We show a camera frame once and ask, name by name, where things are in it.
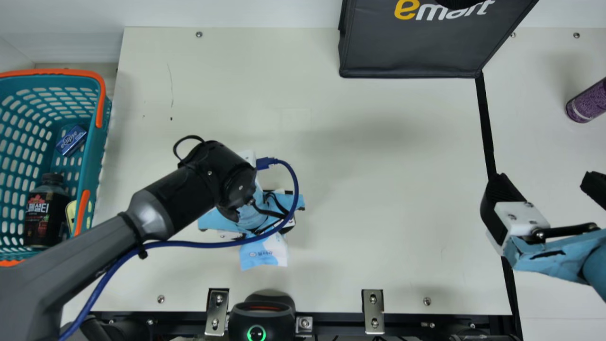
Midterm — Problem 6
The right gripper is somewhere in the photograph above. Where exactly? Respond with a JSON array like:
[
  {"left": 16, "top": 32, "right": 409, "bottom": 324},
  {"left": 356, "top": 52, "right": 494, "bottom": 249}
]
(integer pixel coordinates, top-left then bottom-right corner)
[{"left": 480, "top": 170, "right": 606, "bottom": 304}]

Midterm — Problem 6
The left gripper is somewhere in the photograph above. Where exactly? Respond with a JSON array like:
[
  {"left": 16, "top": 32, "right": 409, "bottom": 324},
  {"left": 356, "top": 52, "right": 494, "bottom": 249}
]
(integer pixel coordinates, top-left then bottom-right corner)
[{"left": 197, "top": 182, "right": 305, "bottom": 236}]

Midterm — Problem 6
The blue white wet wipes pack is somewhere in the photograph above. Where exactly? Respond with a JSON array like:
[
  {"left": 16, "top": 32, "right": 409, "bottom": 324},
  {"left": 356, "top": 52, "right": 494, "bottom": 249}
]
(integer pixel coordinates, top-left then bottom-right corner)
[{"left": 239, "top": 232, "right": 289, "bottom": 271}]

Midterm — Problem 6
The teal shopping basket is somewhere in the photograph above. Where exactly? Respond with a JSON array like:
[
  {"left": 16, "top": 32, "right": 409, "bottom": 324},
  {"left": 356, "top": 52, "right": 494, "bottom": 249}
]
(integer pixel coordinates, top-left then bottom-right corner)
[{"left": 0, "top": 69, "right": 113, "bottom": 267}]

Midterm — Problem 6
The black strip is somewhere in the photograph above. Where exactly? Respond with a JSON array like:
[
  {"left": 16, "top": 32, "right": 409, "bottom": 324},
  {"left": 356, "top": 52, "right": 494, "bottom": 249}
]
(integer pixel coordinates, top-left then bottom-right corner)
[{"left": 474, "top": 71, "right": 524, "bottom": 341}]

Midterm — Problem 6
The purple can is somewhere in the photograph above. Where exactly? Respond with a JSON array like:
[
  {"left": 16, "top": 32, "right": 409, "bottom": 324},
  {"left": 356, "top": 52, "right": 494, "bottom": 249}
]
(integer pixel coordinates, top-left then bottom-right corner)
[{"left": 565, "top": 77, "right": 606, "bottom": 124}]

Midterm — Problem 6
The black device with green light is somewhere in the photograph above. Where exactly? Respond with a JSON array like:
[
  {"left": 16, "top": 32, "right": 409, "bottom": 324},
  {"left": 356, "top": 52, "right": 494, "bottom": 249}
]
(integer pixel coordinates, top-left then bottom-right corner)
[{"left": 227, "top": 290, "right": 297, "bottom": 341}]

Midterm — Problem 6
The pale yellow packet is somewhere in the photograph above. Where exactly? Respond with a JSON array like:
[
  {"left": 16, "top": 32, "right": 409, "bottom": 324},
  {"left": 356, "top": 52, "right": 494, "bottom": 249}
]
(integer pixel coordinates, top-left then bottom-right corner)
[{"left": 65, "top": 199, "right": 78, "bottom": 235}]

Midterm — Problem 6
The blue rectangular tin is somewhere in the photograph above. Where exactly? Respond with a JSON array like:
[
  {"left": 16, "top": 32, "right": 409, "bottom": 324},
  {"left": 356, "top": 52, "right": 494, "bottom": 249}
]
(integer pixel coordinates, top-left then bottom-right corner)
[{"left": 55, "top": 125, "right": 88, "bottom": 157}]

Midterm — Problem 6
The dark coffee bottle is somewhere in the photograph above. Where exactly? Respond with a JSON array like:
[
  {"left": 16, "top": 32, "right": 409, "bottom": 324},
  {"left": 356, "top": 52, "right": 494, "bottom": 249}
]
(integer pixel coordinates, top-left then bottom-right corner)
[{"left": 23, "top": 173, "right": 71, "bottom": 248}]

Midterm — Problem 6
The dark grey bag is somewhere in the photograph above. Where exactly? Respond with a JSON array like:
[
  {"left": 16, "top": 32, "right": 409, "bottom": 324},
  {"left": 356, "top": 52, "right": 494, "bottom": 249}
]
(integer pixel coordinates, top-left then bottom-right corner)
[{"left": 338, "top": 0, "right": 540, "bottom": 79}]

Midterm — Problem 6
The blue cable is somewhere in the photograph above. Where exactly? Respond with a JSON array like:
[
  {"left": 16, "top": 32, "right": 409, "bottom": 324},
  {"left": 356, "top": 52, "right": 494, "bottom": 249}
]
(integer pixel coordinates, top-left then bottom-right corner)
[{"left": 58, "top": 157, "right": 301, "bottom": 341}]

